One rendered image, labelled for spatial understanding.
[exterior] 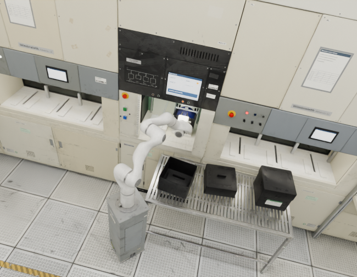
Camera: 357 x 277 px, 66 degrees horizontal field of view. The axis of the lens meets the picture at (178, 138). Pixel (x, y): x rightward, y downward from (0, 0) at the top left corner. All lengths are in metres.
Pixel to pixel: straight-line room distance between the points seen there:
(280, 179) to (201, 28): 1.45
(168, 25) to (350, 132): 1.70
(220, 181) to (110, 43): 1.51
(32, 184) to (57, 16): 2.01
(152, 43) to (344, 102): 1.54
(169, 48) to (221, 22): 0.43
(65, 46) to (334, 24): 2.01
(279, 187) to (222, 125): 0.73
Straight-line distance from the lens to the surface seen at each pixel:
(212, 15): 2.09
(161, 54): 2.26
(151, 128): 2.05
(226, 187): 2.56
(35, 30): 2.67
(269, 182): 2.55
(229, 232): 3.34
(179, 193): 2.47
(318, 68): 2.28
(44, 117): 3.21
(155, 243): 3.12
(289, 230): 2.66
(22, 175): 3.84
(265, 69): 2.24
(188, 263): 3.07
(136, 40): 2.28
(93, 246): 3.12
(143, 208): 2.42
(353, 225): 3.66
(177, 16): 2.12
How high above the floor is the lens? 2.78
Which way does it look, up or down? 42 degrees down
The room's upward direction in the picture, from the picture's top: 10 degrees clockwise
